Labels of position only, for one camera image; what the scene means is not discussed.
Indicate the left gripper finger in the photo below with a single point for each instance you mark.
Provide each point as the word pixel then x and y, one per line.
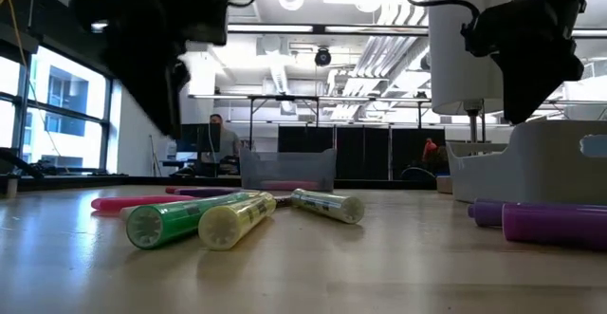
pixel 156 91

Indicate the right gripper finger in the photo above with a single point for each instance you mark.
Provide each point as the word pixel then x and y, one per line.
pixel 531 81

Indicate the purple marker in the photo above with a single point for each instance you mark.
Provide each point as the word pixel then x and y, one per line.
pixel 208 192

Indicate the pink thick highlighter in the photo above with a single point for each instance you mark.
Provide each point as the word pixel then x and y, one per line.
pixel 133 203

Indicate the purple thick highlighter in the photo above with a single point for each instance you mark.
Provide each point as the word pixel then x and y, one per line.
pixel 486 213
pixel 555 226

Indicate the yellow thick highlighter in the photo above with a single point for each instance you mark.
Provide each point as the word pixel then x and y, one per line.
pixel 227 226

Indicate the lime green thick highlighter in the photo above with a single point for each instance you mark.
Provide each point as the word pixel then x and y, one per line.
pixel 332 206

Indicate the black computer monitor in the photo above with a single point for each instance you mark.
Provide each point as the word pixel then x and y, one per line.
pixel 194 137

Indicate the cluttered office desk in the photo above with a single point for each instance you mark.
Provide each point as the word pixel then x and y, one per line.
pixel 185 164

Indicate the white shade table lamp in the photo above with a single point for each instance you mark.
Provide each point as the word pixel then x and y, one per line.
pixel 455 58

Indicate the person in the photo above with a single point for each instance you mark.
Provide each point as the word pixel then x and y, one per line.
pixel 227 141

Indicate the light grey plastic bin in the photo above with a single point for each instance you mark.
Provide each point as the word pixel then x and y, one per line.
pixel 531 171

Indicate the large window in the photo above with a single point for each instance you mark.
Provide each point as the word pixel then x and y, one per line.
pixel 71 138

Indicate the black metal rack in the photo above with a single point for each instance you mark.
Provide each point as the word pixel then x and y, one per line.
pixel 284 97

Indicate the long linear ceiling light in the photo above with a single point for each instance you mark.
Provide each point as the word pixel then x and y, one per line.
pixel 284 28

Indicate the small brown box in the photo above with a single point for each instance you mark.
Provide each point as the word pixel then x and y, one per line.
pixel 444 185

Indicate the black partition panel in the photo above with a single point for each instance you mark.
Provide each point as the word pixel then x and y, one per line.
pixel 408 148
pixel 306 138
pixel 362 153

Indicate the dark grey plastic bin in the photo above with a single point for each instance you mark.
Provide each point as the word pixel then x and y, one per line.
pixel 284 164

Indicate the black ceiling spotlight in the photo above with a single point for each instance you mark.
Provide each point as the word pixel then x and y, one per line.
pixel 323 57

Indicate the small white cylinder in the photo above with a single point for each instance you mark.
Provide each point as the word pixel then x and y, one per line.
pixel 12 188

